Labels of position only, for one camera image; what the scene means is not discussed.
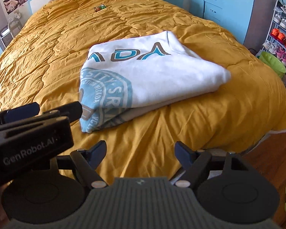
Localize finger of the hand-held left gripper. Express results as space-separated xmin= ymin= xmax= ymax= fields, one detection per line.
xmin=39 ymin=101 xmax=83 ymax=125
xmin=0 ymin=102 xmax=40 ymax=127

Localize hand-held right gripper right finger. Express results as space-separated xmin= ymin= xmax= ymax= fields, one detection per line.
xmin=175 ymin=141 xmax=256 ymax=189

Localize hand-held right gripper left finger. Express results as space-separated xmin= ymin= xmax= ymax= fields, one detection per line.
xmin=49 ymin=140 xmax=108 ymax=189

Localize white printed sweatshirt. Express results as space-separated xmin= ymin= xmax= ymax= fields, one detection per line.
xmin=79 ymin=31 xmax=232 ymax=134

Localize mustard yellow quilted blanket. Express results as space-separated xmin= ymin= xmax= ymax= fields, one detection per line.
xmin=0 ymin=0 xmax=286 ymax=180

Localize grey folding rack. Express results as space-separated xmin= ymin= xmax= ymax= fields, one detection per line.
xmin=8 ymin=20 xmax=22 ymax=38

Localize green plastic bin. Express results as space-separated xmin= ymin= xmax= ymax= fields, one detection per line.
xmin=258 ymin=51 xmax=286 ymax=78

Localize blue wardrobe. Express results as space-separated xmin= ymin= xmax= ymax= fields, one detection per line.
xmin=190 ymin=0 xmax=257 ymax=45

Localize group of sneakers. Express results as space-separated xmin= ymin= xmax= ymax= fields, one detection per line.
xmin=263 ymin=4 xmax=286 ymax=68

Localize white metal shoe rack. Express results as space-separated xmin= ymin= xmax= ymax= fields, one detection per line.
xmin=262 ymin=0 xmax=286 ymax=89

